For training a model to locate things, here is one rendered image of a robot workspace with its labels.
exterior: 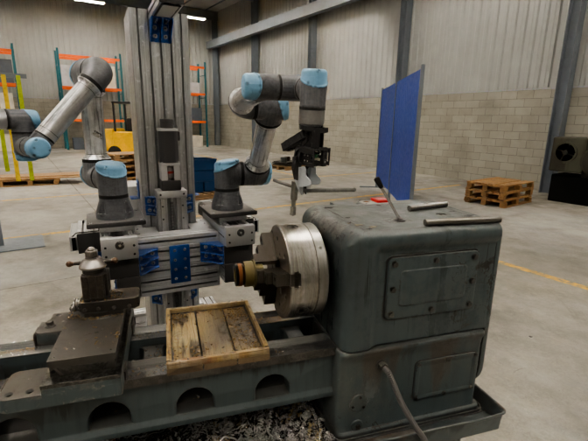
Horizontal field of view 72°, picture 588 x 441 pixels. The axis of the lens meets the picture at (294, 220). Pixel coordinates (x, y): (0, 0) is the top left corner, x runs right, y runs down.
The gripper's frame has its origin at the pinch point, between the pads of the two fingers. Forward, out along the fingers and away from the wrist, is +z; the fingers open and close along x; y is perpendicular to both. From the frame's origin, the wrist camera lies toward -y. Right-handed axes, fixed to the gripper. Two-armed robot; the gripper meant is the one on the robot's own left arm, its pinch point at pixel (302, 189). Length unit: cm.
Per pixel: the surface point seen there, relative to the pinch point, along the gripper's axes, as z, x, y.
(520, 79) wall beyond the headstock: -53, 1067, -292
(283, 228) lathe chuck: 13.4, -3.5, -3.8
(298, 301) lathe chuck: 32.2, -8.5, 9.4
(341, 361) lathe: 52, 0, 22
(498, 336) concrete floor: 147, 213, 12
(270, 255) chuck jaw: 24.1, -4.6, -8.5
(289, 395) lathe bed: 64, -13, 12
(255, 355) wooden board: 46, -23, 7
